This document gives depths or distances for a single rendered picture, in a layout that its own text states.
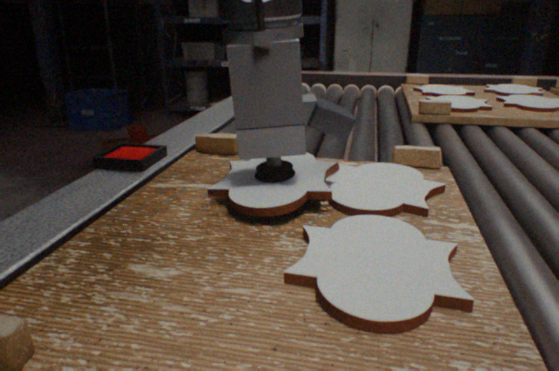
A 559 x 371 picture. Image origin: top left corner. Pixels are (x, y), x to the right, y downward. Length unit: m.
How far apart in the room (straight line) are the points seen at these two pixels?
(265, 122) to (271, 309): 0.17
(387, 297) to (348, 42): 4.70
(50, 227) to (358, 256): 0.31
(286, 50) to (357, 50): 4.60
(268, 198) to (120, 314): 0.16
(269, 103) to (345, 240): 0.14
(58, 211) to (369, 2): 4.61
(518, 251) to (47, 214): 0.47
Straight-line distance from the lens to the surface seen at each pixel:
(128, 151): 0.67
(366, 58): 4.98
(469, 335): 0.30
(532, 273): 0.42
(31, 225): 0.51
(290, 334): 0.28
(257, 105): 0.38
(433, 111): 0.89
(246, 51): 0.38
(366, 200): 0.44
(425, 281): 0.32
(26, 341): 0.29
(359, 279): 0.31
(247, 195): 0.41
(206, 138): 0.60
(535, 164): 0.72
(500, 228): 0.49
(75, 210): 0.53
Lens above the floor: 1.12
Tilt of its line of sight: 18 degrees down
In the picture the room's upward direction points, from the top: straight up
